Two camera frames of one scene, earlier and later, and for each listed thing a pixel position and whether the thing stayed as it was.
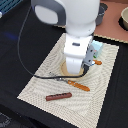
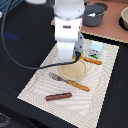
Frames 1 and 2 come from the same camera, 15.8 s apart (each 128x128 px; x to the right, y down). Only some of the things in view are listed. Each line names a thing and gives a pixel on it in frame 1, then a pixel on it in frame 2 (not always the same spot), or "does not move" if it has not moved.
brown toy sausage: (59, 96) does not move
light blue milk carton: (96, 45) does not move
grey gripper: (88, 57) to (79, 44)
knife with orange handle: (98, 62) does not move
